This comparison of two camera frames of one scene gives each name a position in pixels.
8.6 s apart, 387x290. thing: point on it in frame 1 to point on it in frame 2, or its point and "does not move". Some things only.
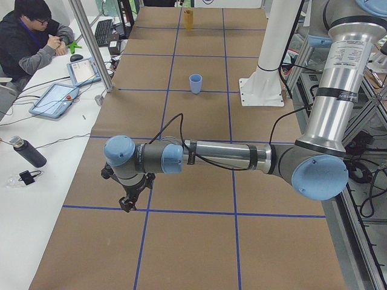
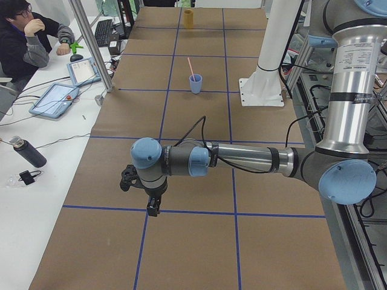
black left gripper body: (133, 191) to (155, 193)
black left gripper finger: (126, 204) to (151, 208)
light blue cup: (196, 81) does not move
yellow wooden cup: (188, 19) does not move
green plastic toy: (72, 46) does not move
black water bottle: (28, 150) does not move
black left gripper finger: (130, 206) to (156, 206)
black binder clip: (27, 177) does not move
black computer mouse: (75, 58) does not move
